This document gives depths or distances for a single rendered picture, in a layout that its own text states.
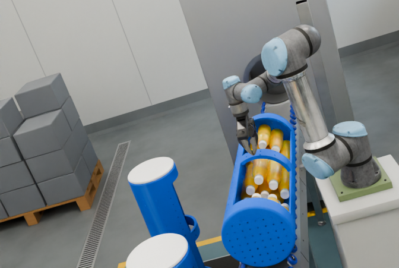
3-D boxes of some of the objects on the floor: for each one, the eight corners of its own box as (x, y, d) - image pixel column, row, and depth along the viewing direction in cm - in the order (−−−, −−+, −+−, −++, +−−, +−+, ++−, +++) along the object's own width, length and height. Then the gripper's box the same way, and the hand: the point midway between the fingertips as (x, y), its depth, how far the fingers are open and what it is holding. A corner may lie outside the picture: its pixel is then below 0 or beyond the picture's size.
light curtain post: (373, 264, 336) (307, -2, 276) (374, 270, 331) (307, 1, 271) (363, 265, 338) (295, 2, 278) (363, 272, 333) (295, 4, 272)
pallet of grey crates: (104, 170, 602) (61, 71, 559) (90, 208, 527) (39, 97, 485) (5, 199, 616) (-45, 104, 574) (-23, 240, 541) (-81, 135, 499)
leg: (326, 220, 392) (304, 144, 369) (326, 225, 386) (305, 148, 364) (317, 221, 393) (296, 146, 371) (318, 226, 388) (296, 150, 366)
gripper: (251, 104, 238) (264, 146, 245) (231, 109, 241) (245, 150, 248) (249, 112, 230) (263, 155, 238) (229, 116, 233) (243, 159, 240)
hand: (252, 153), depth 240 cm, fingers closed
